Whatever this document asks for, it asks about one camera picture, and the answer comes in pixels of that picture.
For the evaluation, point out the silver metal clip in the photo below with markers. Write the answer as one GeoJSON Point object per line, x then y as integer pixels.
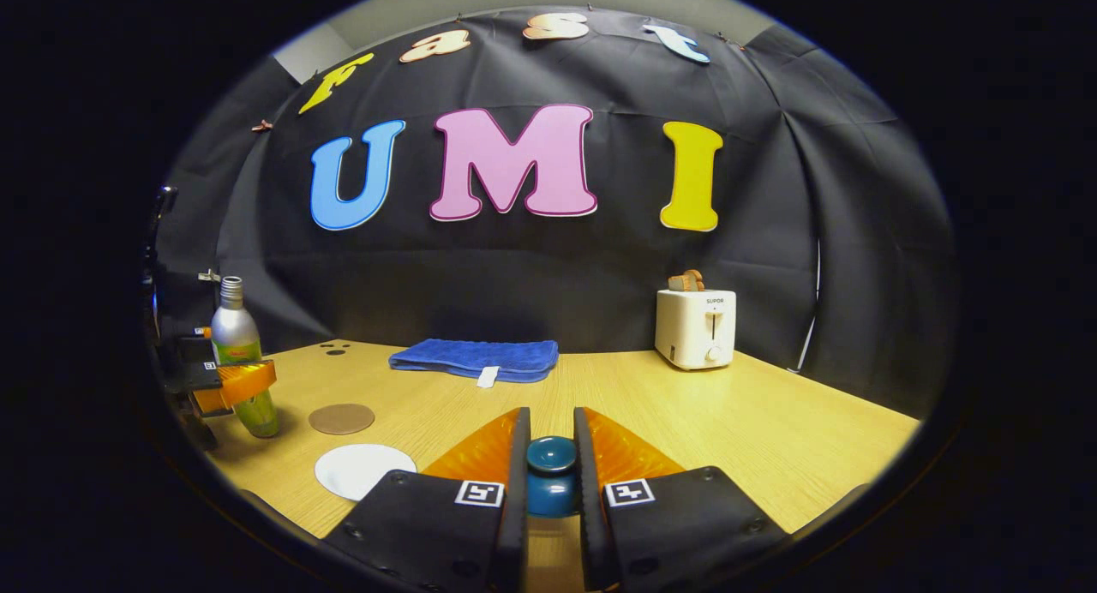
{"type": "Point", "coordinates": [208, 276]}

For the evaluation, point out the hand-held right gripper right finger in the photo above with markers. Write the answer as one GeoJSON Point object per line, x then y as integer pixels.
{"type": "Point", "coordinates": [590, 524]}

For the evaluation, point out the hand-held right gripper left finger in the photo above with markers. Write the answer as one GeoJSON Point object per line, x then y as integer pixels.
{"type": "Point", "coordinates": [512, 524]}

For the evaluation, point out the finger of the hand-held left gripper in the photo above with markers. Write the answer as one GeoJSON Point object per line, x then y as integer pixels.
{"type": "Point", "coordinates": [236, 383]}
{"type": "Point", "coordinates": [193, 346]}

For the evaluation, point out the white toaster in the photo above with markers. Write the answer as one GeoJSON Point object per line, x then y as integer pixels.
{"type": "Point", "coordinates": [694, 332]}

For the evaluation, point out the silver green water bottle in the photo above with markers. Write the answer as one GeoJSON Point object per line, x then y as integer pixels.
{"type": "Point", "coordinates": [233, 332]}

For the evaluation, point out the round brown coaster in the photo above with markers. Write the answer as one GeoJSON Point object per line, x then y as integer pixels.
{"type": "Point", "coordinates": [341, 418]}

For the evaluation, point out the folded blue towel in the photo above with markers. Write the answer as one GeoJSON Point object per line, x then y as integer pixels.
{"type": "Point", "coordinates": [471, 356]}

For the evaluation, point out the toast slice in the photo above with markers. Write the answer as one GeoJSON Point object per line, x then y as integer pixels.
{"type": "Point", "coordinates": [686, 281]}

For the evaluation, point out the black backdrop cloth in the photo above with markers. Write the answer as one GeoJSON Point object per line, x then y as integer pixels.
{"type": "Point", "coordinates": [514, 267]}

